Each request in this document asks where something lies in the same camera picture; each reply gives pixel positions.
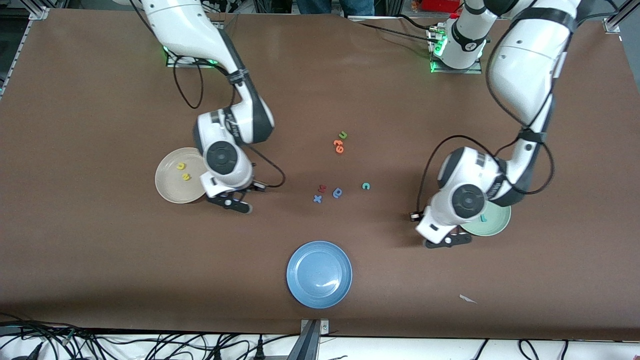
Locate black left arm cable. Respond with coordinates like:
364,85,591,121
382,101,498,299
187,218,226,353
416,30,573,216

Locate beige brown round plate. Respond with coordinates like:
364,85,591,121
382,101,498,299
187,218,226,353
154,147,211,204

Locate small metal bracket plate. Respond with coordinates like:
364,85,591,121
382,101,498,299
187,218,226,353
301,319,330,335

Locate grey floor cable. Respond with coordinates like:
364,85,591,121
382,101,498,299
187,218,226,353
0,320,76,346

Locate aluminium extrusion post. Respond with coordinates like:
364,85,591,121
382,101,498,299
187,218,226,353
287,320,321,360

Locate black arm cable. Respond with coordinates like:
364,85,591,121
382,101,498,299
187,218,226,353
172,60,287,190
416,30,573,216

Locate aluminium frame rail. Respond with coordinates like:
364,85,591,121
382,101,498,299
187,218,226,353
0,6,51,98
602,0,640,35

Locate short black table cable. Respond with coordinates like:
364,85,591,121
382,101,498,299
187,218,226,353
396,14,434,31

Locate blue round plate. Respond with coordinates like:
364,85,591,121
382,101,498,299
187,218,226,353
286,240,353,309

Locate red box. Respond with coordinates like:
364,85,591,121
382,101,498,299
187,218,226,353
420,0,463,13

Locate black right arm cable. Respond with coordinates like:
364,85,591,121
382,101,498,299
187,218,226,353
172,60,287,190

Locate long black table cable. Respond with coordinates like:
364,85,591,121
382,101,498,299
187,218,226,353
357,22,434,42

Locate pale green round plate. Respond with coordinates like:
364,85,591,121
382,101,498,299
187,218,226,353
459,200,512,237

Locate person legs in jeans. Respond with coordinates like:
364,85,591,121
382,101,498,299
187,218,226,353
297,0,375,17

